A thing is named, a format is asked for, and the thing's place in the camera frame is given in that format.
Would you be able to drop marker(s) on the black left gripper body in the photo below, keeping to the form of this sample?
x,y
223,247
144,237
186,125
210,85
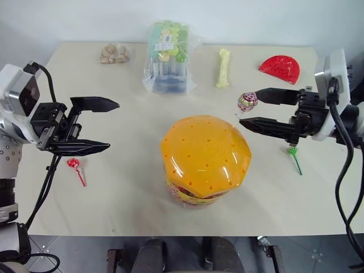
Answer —
x,y
49,116

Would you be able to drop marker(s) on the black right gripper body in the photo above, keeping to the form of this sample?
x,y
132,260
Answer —
x,y
311,113

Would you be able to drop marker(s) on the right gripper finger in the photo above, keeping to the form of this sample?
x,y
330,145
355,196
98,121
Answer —
x,y
267,126
277,96

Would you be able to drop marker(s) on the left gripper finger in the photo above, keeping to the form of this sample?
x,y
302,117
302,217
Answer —
x,y
79,147
94,103

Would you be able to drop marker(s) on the red and silver lollipop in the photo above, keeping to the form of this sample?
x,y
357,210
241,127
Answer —
x,y
247,102

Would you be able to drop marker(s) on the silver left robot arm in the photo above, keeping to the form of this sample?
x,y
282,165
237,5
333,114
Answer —
x,y
7,159

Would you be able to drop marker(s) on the burger-shaped jar, orange lid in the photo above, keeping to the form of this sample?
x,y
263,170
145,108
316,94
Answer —
x,y
203,153

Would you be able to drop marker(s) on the red-white lollipop, red stick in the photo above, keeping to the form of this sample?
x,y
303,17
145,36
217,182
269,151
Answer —
x,y
73,163

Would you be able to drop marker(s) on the red watermelon slice toy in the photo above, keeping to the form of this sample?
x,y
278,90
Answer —
x,y
281,68

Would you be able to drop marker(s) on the green lollipop, green stick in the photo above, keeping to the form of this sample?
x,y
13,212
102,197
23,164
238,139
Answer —
x,y
292,151

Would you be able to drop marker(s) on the clear bag of brown snacks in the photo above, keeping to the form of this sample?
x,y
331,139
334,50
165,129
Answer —
x,y
113,54

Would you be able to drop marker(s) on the pale yellow bone toy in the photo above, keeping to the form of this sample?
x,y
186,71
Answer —
x,y
223,68

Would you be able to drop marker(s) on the bagged tubes with green caps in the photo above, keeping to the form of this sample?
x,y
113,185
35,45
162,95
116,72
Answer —
x,y
167,57

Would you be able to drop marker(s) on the dark rounded shape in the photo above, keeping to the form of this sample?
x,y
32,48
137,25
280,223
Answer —
x,y
223,256
150,256

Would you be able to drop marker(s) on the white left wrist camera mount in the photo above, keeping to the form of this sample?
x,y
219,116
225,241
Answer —
x,y
12,82

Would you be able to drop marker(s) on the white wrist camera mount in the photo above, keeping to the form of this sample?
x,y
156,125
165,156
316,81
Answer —
x,y
339,66
12,82

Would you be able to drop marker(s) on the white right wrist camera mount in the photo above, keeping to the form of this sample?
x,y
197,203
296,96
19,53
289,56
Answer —
x,y
339,66

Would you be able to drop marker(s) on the rusty metal frame bar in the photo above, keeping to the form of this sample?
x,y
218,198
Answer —
x,y
113,260
274,256

